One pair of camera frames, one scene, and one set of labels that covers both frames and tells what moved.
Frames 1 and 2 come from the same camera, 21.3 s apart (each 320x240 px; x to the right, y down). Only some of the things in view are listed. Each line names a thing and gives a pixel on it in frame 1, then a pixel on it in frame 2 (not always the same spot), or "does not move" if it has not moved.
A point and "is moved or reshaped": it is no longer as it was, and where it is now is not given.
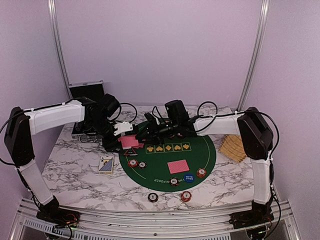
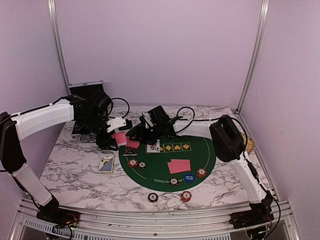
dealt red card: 141,145 -> 134,144
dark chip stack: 153,197 does not move
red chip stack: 132,163 does not move
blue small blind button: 189,178 does not move
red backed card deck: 128,141 is moved or reshaped
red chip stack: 201,172 does not move
